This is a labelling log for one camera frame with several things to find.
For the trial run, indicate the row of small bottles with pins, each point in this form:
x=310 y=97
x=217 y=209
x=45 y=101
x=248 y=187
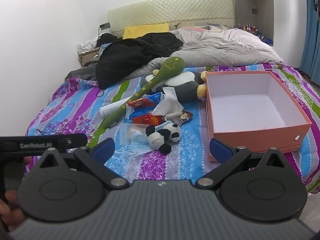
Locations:
x=250 y=27

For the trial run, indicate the yellow pillow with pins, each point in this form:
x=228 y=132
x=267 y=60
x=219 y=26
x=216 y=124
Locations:
x=147 y=30

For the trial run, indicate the white tissue paper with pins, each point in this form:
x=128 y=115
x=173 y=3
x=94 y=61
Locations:
x=170 y=102

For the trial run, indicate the red foil packet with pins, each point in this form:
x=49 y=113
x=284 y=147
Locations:
x=150 y=118

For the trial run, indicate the white crumpled cloth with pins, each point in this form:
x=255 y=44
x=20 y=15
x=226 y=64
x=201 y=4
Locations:
x=86 y=46

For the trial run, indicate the white tube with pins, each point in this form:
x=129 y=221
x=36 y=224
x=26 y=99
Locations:
x=110 y=108

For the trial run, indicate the blue patterned cloth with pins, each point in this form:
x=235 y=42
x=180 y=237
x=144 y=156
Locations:
x=104 y=48

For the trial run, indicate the blue curtain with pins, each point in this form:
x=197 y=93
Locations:
x=311 y=42

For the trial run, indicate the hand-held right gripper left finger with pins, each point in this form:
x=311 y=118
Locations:
x=103 y=148

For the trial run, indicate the striped floral bedsheet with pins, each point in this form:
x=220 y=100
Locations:
x=75 y=110

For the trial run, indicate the beige padded headboard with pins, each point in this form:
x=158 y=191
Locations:
x=175 y=7

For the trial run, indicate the panda plush toy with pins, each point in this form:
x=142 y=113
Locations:
x=160 y=137

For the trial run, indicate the blue snack packet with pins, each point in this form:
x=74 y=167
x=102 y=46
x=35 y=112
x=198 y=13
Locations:
x=152 y=98

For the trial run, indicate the brown cardboard box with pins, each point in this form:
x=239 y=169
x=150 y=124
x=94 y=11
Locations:
x=86 y=56

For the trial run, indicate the black bundled clothing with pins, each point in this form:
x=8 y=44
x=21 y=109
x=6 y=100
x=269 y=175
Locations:
x=106 y=38

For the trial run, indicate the person's left hand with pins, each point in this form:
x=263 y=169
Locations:
x=11 y=215

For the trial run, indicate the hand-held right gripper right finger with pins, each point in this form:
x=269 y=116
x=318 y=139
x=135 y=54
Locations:
x=220 y=151

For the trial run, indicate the green plush spoon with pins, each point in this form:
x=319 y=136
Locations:
x=172 y=66

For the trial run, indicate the pink pillow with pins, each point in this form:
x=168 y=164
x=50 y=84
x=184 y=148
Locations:
x=195 y=28

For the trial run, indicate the penguin plush toy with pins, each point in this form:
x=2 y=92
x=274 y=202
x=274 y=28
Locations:
x=185 y=87

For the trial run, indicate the black jacket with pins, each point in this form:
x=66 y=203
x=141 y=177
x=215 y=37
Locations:
x=130 y=55

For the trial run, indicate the pink cardboard box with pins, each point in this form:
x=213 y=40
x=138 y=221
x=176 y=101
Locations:
x=262 y=138

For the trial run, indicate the dark grey blanket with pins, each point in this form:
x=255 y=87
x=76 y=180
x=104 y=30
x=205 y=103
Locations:
x=80 y=72

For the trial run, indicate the grey duvet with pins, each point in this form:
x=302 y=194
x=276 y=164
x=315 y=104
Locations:
x=225 y=47

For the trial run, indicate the grey wardrobe with niche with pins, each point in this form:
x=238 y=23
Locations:
x=243 y=0

